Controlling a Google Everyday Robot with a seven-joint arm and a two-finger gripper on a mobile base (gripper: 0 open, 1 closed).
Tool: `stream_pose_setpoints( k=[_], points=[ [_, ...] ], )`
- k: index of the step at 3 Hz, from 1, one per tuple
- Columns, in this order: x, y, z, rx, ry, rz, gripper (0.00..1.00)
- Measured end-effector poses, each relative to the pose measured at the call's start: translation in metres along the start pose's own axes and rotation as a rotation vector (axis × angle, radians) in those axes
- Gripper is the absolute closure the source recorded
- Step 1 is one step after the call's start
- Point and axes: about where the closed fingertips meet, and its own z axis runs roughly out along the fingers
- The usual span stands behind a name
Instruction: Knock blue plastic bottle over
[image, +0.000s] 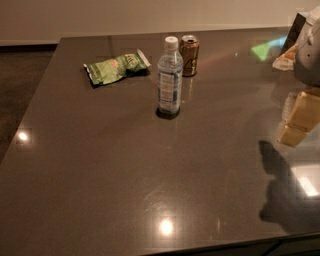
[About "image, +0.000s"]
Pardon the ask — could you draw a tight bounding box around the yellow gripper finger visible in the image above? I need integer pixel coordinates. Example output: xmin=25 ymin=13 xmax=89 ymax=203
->
xmin=277 ymin=87 xmax=320 ymax=147

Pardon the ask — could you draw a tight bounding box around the blue plastic water bottle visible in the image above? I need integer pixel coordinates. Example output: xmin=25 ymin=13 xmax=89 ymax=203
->
xmin=157 ymin=36 xmax=183 ymax=116

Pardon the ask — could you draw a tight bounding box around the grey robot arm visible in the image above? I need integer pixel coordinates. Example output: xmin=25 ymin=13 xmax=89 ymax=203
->
xmin=272 ymin=6 xmax=320 ymax=147

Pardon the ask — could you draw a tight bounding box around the black object behind robot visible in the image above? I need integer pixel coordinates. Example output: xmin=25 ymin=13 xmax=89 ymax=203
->
xmin=281 ymin=12 xmax=308 ymax=54

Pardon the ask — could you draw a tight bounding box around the brown soda can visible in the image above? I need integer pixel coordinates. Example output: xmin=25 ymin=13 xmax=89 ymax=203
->
xmin=179 ymin=34 xmax=200 ymax=77

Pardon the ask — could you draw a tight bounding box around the green chip bag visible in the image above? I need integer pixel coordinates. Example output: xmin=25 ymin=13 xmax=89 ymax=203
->
xmin=84 ymin=49 xmax=151 ymax=87

